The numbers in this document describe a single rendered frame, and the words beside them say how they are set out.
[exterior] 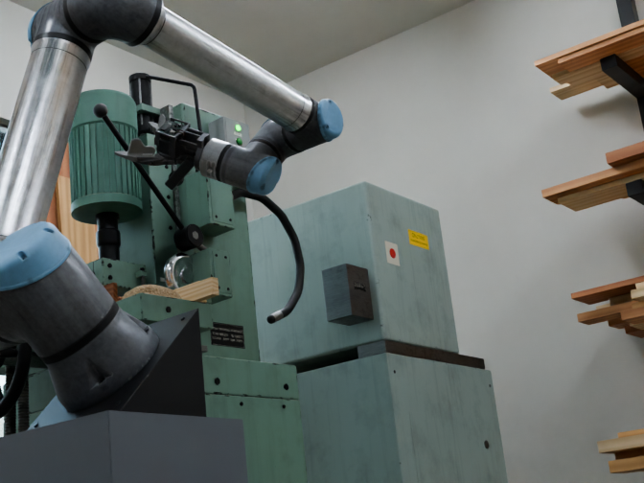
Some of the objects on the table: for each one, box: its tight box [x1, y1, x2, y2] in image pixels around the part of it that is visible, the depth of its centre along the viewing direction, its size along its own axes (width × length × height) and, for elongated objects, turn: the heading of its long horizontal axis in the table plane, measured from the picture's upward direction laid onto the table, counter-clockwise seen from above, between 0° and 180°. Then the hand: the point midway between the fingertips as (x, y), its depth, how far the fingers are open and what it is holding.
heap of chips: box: [122, 285, 182, 300], centre depth 234 cm, size 9×14×4 cm, turn 121°
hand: (130, 139), depth 246 cm, fingers open, 14 cm apart
